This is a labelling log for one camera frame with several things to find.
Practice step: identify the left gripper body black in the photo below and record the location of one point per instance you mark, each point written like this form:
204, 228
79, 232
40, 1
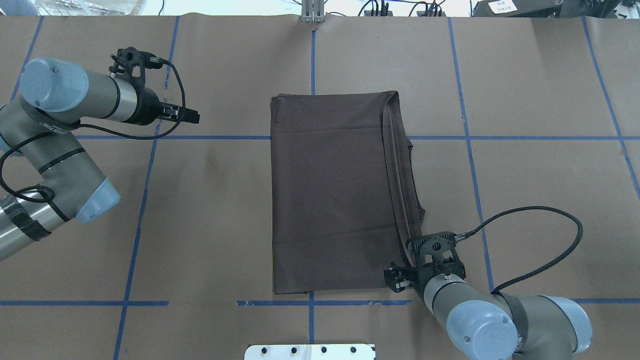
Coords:
148, 107

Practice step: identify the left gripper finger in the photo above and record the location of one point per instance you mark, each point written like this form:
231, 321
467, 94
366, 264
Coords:
193, 119
179, 110

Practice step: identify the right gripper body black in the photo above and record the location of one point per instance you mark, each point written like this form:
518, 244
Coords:
398, 280

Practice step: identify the brown t-shirt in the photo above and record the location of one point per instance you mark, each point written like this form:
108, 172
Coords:
344, 199

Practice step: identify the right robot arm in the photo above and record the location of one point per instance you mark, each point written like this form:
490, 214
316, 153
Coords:
499, 326

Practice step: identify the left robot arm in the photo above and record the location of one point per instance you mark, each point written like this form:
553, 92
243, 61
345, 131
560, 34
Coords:
55, 95

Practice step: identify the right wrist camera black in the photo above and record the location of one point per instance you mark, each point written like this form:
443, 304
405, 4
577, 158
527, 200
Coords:
435, 254

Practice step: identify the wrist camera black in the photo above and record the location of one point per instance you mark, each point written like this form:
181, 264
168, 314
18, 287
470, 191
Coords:
435, 254
130, 63

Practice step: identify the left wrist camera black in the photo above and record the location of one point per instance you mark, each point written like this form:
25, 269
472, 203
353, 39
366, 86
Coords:
130, 63

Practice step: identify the white camera mast with base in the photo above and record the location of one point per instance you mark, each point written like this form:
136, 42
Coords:
331, 351

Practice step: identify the aluminium frame post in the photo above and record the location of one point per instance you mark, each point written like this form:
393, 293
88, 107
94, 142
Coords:
312, 11

